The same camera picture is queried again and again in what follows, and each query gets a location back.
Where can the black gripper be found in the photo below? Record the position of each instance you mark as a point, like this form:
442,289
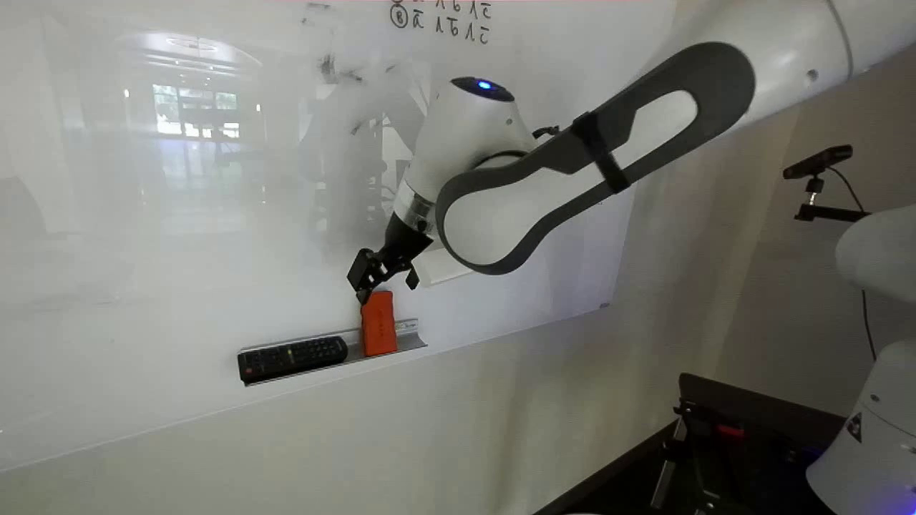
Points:
402,243

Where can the orange whiteboard eraser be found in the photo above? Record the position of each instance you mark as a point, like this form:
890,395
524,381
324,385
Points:
379,325

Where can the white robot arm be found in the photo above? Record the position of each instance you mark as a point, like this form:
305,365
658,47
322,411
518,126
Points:
484,190

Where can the black remote control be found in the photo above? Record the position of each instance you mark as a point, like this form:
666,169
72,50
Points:
291,358

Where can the black table with equipment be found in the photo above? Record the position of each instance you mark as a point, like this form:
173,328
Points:
727,452

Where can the large wall whiteboard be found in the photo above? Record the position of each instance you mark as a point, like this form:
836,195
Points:
185,178

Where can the black camera on stand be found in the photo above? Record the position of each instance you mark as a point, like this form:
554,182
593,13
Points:
812,172

